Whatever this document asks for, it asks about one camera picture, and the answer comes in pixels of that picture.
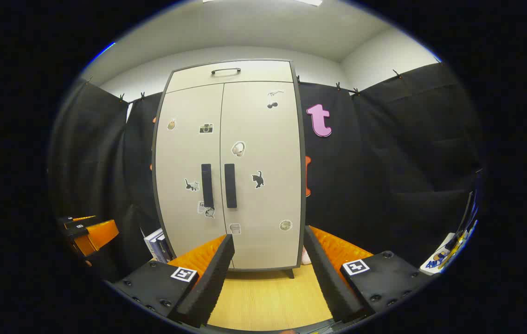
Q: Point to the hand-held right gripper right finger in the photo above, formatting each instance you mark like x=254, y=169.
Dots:
x=328, y=278

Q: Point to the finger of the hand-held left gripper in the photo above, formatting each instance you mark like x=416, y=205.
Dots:
x=66, y=219
x=101, y=236

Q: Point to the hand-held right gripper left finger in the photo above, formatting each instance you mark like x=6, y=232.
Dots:
x=212, y=278

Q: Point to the white double-door shoe cabinet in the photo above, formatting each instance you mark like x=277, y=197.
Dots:
x=263, y=232

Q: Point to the white door with camera sticker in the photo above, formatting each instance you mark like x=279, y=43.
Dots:
x=184, y=153

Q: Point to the white door with headphone sticker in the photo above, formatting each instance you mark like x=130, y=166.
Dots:
x=268, y=139

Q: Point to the white cabinet top flap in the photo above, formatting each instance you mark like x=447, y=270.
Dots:
x=263, y=72

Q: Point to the small pale round object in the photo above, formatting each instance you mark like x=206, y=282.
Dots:
x=305, y=256

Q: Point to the white colourful printed sheet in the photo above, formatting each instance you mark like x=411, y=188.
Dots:
x=440, y=257

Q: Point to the black backdrop cloth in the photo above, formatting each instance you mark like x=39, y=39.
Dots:
x=361, y=162

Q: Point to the ceiling light panel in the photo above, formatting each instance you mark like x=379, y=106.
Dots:
x=309, y=2

